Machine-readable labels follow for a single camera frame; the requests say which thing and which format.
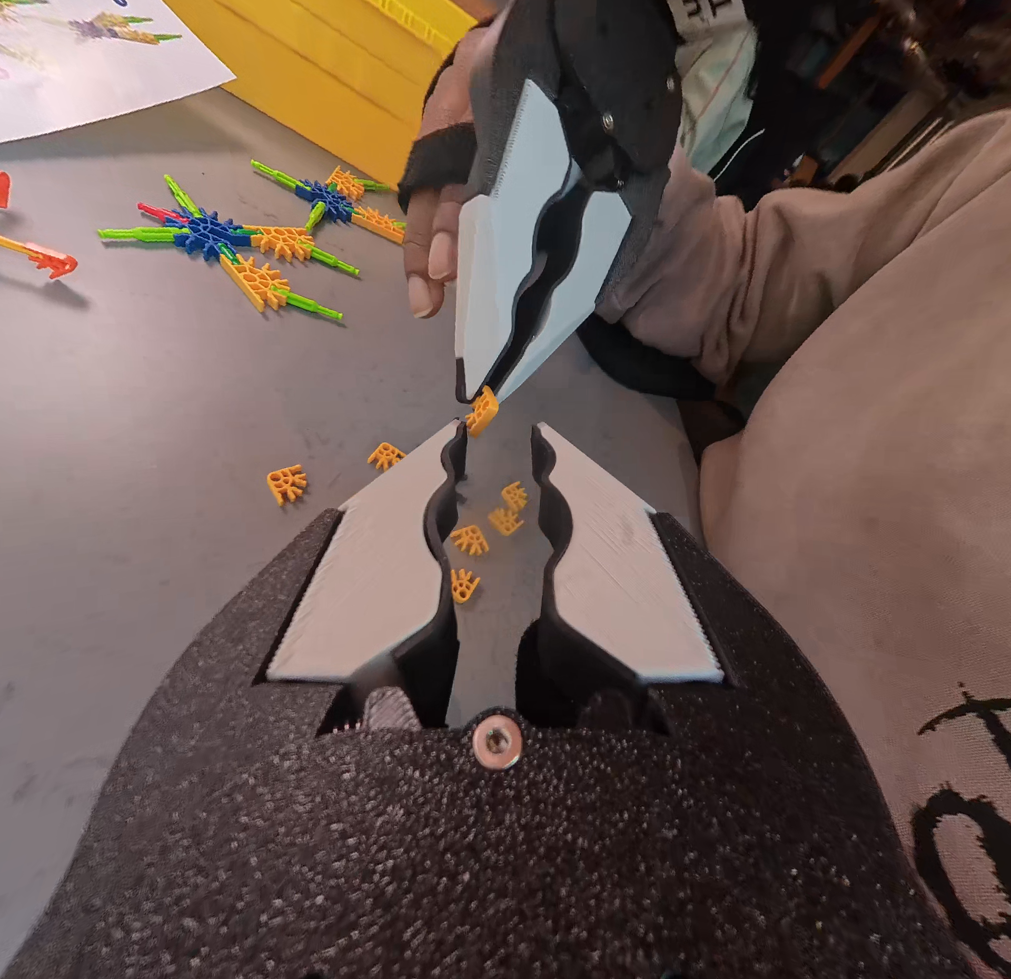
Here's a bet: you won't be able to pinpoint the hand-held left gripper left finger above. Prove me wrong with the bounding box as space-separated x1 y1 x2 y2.
265 418 469 685

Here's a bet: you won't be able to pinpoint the person's right forearm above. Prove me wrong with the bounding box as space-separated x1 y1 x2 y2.
598 110 1011 388

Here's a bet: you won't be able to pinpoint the orange grey toy assembly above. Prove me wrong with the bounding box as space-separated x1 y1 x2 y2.
0 172 78 279

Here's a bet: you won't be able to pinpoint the white instruction sheet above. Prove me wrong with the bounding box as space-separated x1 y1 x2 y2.
0 0 236 144

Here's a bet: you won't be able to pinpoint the beige sweatshirt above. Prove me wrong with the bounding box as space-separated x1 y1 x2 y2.
699 268 1011 979

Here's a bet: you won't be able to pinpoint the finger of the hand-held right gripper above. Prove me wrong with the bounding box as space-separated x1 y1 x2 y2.
491 189 635 402
454 78 583 405

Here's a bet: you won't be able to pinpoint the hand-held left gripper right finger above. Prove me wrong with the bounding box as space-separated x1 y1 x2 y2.
529 422 726 688

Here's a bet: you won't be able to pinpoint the blue yellow green toy assembly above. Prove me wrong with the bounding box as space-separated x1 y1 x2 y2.
97 160 408 322

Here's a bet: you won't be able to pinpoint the yellow plastic bin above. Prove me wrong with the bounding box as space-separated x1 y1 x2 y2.
134 0 507 192

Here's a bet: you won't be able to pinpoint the small yellow connectors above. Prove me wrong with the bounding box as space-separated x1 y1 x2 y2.
267 442 524 603

